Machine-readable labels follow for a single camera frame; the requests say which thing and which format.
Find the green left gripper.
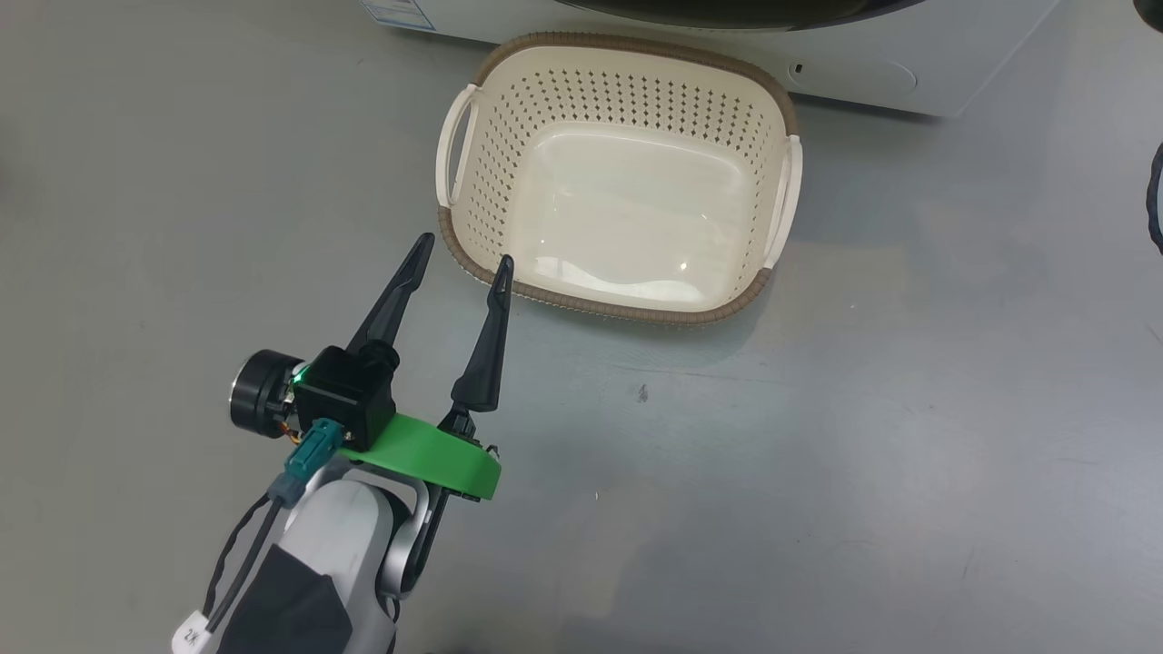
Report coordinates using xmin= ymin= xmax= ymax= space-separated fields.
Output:
xmin=230 ymin=233 xmax=515 ymax=505

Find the cream perforated laundry basket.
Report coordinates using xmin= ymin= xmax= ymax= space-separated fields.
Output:
xmin=435 ymin=32 xmax=804 ymax=326

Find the white washing machine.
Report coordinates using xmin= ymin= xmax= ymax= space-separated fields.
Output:
xmin=359 ymin=0 xmax=1064 ymax=117

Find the blue energy label sticker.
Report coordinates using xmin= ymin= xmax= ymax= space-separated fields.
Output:
xmin=362 ymin=0 xmax=437 ymax=31

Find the black left cable teal connector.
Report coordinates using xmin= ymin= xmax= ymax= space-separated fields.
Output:
xmin=202 ymin=420 xmax=344 ymax=637

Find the white cable label tag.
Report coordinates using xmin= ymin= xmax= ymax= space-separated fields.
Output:
xmin=173 ymin=610 xmax=217 ymax=654

